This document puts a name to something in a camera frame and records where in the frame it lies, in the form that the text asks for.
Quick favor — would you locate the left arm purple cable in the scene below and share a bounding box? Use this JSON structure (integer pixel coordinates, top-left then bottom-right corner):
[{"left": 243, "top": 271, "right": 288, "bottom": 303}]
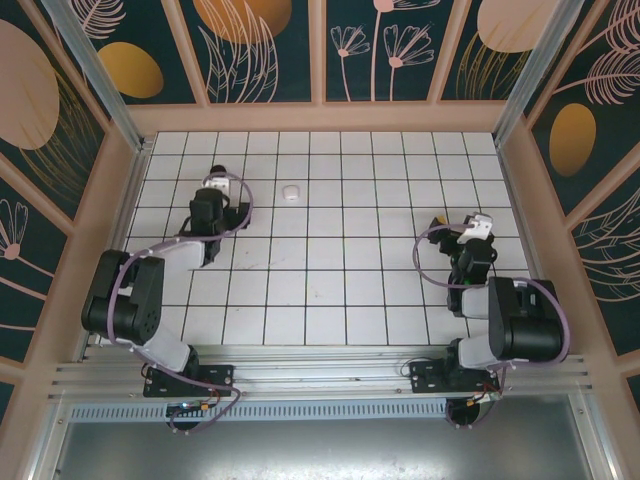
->
[{"left": 108, "top": 172, "right": 256, "bottom": 435}]

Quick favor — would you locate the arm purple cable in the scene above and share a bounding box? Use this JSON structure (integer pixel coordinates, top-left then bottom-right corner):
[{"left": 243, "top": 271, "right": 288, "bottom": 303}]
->
[
  {"left": 412, "top": 223, "right": 571, "bottom": 432},
  {"left": 108, "top": 172, "right": 256, "bottom": 435}
]

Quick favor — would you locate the aluminium frame post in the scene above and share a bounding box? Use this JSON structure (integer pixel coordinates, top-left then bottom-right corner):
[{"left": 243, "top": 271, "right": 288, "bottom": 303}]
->
[
  {"left": 39, "top": 0, "right": 151, "bottom": 154},
  {"left": 492, "top": 0, "right": 585, "bottom": 147}
]

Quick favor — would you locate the grey slotted cable duct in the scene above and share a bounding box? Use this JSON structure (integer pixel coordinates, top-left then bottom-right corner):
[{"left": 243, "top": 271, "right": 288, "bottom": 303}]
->
[{"left": 67, "top": 402, "right": 451, "bottom": 422}]

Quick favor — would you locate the grey metal sheet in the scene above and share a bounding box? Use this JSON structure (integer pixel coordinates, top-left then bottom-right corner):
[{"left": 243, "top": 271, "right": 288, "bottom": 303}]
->
[{"left": 49, "top": 394, "right": 609, "bottom": 480}]

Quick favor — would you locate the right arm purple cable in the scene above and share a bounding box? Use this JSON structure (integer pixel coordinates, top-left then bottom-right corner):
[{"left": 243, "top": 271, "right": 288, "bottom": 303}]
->
[{"left": 412, "top": 223, "right": 571, "bottom": 432}]

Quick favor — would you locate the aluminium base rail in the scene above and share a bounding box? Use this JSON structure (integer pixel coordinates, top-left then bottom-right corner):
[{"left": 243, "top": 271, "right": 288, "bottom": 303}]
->
[{"left": 47, "top": 346, "right": 589, "bottom": 401}]

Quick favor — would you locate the aluminium table edge rail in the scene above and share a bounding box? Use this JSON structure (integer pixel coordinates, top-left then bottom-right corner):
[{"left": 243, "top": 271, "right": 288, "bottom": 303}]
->
[
  {"left": 74, "top": 139, "right": 154, "bottom": 364},
  {"left": 492, "top": 134, "right": 569, "bottom": 354}
]

